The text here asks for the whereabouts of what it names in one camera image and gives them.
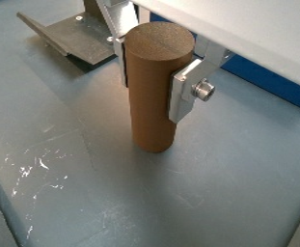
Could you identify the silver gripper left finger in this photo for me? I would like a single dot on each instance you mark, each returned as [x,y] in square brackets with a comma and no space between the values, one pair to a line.
[120,18]

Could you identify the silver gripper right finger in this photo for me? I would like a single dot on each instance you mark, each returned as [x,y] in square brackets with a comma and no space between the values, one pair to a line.
[190,83]

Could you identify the brown round cylinder peg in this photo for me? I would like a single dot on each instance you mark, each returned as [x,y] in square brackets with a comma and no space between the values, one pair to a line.
[159,48]

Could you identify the blue shape sorting board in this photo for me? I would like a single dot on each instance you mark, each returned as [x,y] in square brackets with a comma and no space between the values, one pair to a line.
[246,41]

